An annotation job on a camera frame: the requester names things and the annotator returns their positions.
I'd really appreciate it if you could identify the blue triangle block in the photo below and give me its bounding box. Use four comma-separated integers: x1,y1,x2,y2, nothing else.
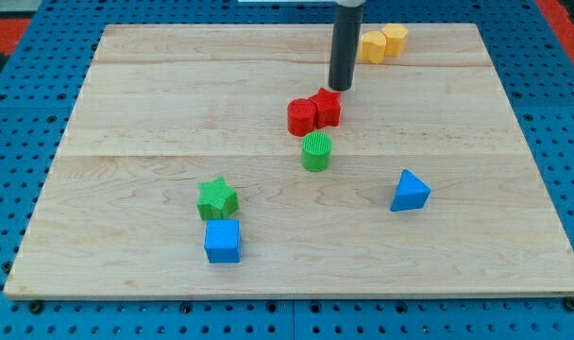
390,169,431,212

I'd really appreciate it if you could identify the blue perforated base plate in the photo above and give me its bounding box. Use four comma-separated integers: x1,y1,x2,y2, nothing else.
0,0,574,339

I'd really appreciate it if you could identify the yellow hexagon block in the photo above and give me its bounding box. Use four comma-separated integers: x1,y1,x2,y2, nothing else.
381,23,409,57

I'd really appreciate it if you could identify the red cylinder block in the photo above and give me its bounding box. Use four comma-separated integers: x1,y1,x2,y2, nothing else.
287,98,316,137

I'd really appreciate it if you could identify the green cylinder block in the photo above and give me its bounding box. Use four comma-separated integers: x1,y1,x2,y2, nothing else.
301,131,332,172

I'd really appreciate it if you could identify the blue cube block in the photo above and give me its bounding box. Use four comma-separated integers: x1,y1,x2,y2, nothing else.
204,219,241,264

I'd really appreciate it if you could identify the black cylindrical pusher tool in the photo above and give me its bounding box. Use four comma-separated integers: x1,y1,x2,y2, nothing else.
328,0,365,92

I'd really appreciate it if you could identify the red star block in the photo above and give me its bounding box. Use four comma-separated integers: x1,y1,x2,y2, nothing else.
310,88,342,128

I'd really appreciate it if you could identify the yellow heart block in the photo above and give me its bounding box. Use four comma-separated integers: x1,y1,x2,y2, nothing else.
358,31,387,64

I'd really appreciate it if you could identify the green star block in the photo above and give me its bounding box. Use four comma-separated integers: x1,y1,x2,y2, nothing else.
196,177,240,220

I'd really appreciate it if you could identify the light wooden board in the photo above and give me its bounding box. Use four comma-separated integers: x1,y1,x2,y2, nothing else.
5,24,574,300

